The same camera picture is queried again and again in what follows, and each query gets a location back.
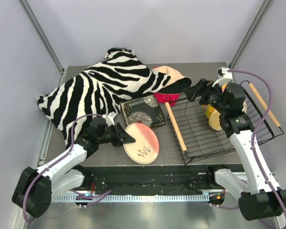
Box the pink cream round plate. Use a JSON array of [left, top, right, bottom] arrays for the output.
[[123, 123, 160, 165]]

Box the beige bucket hat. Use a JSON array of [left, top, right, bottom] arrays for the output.
[[152, 66, 192, 94]]

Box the black square plate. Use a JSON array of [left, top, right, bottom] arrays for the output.
[[121, 95, 165, 128]]

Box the yellow dotted plate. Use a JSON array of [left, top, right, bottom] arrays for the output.
[[222, 83, 227, 92]]

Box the orange dotted plate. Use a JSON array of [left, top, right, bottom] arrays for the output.
[[206, 100, 248, 131]]

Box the left wooden rack handle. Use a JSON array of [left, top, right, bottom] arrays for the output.
[[165, 102, 187, 152]]

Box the wooden rack handle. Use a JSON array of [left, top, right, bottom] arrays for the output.
[[249, 83, 281, 127], [165, 102, 187, 152]]

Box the green dotted plate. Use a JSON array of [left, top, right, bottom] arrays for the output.
[[205, 104, 215, 119]]

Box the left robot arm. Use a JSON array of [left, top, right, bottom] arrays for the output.
[[11, 117, 136, 221]]

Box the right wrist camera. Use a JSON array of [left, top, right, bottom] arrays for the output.
[[212, 67, 233, 87]]

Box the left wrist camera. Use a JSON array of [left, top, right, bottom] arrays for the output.
[[102, 112, 117, 126]]

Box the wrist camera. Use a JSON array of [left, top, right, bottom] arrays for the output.
[[212, 67, 233, 87], [102, 112, 117, 126]]

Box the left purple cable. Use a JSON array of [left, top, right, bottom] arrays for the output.
[[22, 114, 114, 223]]

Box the pink cloth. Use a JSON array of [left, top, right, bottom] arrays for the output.
[[153, 93, 180, 107]]

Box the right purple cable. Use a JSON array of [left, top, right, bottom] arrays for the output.
[[214, 69, 286, 229]]

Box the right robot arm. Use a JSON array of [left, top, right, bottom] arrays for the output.
[[183, 79, 286, 221]]

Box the zebra print blanket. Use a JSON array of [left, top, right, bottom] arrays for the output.
[[37, 48, 170, 148]]

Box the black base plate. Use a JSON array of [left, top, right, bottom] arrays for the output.
[[75, 165, 229, 196]]

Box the purple cable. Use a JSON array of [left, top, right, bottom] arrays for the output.
[[22, 114, 114, 223], [214, 69, 286, 229]]

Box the right wooden rack handle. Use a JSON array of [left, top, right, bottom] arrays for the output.
[[249, 83, 281, 127]]

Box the white slotted cable duct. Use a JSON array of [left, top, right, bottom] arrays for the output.
[[53, 192, 209, 203]]

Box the black wire dish rack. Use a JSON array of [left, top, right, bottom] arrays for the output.
[[167, 80, 284, 165]]

